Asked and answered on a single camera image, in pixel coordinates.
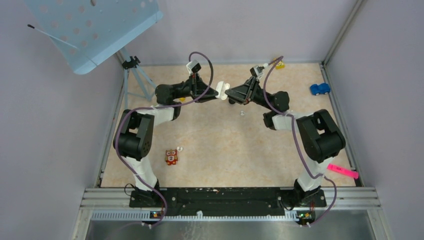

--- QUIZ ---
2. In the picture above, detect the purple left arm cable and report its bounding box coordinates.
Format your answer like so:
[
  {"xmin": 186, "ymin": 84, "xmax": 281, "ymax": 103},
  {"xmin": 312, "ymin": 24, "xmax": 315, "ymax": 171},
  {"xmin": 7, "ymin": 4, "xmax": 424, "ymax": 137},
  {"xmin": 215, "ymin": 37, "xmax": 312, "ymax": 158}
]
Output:
[{"xmin": 114, "ymin": 51, "xmax": 214, "ymax": 229}]

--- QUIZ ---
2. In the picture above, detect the light blue tripod stand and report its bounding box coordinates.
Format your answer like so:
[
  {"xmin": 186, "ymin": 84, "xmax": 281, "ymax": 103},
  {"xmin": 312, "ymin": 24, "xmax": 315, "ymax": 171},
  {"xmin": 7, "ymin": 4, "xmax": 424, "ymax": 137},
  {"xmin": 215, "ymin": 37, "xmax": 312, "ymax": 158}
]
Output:
[{"xmin": 117, "ymin": 47, "xmax": 157, "ymax": 109}]

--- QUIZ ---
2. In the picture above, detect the red owl toy block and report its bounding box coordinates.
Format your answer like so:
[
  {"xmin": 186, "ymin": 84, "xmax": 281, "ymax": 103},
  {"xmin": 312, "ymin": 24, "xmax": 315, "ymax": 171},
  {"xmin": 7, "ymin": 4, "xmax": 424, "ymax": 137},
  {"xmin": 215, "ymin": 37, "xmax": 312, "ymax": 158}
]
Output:
[{"xmin": 165, "ymin": 149, "xmax": 178, "ymax": 166}]

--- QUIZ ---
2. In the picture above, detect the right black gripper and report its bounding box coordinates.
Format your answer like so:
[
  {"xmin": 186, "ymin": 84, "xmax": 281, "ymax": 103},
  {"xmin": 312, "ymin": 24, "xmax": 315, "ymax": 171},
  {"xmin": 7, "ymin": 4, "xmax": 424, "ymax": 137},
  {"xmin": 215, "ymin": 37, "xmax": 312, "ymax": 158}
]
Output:
[{"xmin": 223, "ymin": 76, "xmax": 274, "ymax": 112}]

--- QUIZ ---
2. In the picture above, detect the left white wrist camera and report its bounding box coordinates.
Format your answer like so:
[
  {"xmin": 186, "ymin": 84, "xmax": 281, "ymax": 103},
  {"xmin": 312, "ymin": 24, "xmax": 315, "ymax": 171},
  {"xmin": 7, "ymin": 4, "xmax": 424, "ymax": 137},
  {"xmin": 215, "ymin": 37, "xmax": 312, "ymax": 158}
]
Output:
[{"xmin": 186, "ymin": 60, "xmax": 202, "ymax": 75}]

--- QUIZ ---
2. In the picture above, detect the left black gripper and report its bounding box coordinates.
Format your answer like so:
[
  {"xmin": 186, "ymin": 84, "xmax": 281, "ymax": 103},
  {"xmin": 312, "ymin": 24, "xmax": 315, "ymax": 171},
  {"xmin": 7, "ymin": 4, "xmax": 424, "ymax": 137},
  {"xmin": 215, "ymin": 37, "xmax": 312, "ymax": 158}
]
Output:
[{"xmin": 172, "ymin": 72, "xmax": 219, "ymax": 103}]

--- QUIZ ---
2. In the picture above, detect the white earbud charging case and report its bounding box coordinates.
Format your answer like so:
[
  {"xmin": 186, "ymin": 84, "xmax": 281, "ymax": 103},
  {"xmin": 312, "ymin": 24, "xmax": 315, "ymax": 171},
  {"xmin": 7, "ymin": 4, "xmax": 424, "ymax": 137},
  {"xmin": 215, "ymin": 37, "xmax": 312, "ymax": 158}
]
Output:
[{"xmin": 215, "ymin": 81, "xmax": 231, "ymax": 101}]

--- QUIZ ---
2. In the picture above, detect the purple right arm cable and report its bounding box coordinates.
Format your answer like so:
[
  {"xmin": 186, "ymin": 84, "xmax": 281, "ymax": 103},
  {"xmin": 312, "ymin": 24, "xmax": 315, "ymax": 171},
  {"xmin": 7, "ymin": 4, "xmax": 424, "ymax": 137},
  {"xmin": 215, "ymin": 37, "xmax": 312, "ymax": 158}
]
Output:
[{"xmin": 262, "ymin": 56, "xmax": 338, "ymax": 227}]

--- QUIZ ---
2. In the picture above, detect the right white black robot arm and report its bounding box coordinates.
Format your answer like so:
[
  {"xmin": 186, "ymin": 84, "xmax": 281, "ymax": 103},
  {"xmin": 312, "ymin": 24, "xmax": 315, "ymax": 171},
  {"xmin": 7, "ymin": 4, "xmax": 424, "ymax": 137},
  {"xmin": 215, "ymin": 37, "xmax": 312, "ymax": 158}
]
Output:
[{"xmin": 225, "ymin": 76, "xmax": 346, "ymax": 206}]

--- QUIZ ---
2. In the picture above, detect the blue toy car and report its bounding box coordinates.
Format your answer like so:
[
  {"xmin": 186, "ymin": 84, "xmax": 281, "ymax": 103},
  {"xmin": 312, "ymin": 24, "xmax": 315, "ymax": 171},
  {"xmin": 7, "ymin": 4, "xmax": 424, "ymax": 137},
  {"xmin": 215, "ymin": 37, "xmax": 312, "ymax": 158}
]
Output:
[{"xmin": 309, "ymin": 83, "xmax": 331, "ymax": 96}]

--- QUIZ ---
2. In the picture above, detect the light blue perforated board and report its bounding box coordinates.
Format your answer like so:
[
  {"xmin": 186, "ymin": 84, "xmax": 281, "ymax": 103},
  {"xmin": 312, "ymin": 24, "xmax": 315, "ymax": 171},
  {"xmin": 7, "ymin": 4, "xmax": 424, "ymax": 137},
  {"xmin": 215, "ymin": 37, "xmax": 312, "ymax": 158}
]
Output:
[{"xmin": 24, "ymin": 0, "xmax": 164, "ymax": 75}]

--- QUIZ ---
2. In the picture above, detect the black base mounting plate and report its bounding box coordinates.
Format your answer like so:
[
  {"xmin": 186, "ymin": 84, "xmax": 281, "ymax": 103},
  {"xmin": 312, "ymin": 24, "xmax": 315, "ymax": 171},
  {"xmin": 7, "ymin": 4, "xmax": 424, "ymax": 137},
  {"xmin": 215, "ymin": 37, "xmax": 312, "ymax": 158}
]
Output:
[{"xmin": 129, "ymin": 187, "xmax": 327, "ymax": 217}]

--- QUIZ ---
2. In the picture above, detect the aluminium frame rail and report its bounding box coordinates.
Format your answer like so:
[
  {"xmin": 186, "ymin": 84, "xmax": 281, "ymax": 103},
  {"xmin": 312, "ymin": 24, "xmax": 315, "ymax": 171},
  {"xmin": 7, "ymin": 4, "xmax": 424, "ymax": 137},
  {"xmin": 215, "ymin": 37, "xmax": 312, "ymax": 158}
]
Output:
[{"xmin": 71, "ymin": 188, "xmax": 382, "ymax": 240}]

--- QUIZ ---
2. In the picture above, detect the pink plastic block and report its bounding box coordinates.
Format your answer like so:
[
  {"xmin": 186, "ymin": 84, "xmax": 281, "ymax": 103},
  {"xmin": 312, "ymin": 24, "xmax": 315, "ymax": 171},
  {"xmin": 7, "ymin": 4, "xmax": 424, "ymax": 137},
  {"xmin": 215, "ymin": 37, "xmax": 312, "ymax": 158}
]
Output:
[{"xmin": 327, "ymin": 164, "xmax": 359, "ymax": 180}]

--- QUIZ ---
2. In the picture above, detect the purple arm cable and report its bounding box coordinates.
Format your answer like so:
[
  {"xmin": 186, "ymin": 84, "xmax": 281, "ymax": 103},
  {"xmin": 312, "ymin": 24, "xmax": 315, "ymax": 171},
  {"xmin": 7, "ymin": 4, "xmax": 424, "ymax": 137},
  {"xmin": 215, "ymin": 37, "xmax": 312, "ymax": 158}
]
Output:
[
  {"xmin": 262, "ymin": 56, "xmax": 338, "ymax": 227},
  {"xmin": 114, "ymin": 51, "xmax": 214, "ymax": 229}
]

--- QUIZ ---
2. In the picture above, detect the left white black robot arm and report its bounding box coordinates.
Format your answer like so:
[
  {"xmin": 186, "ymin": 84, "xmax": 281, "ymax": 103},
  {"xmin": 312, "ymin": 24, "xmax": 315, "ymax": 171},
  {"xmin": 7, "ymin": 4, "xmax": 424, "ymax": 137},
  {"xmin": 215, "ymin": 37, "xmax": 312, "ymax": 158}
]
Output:
[{"xmin": 113, "ymin": 73, "xmax": 220, "ymax": 207}]

